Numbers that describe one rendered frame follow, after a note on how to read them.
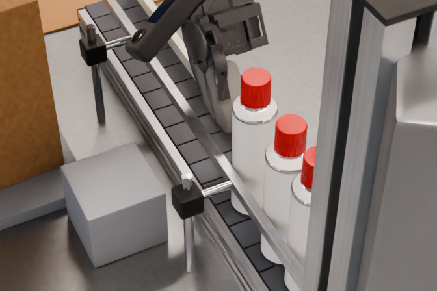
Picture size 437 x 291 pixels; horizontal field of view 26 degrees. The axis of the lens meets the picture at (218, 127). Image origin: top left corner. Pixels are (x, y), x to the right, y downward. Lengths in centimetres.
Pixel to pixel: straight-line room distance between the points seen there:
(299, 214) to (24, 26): 38
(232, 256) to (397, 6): 73
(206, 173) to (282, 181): 22
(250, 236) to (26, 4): 37
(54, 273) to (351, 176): 72
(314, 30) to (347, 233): 100
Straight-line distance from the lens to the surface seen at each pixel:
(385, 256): 48
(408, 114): 42
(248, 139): 106
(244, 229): 114
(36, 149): 123
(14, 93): 116
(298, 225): 99
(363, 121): 47
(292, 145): 97
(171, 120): 128
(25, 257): 120
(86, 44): 127
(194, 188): 107
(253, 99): 103
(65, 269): 118
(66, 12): 156
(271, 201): 103
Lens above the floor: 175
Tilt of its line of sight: 44 degrees down
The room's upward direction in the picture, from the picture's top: straight up
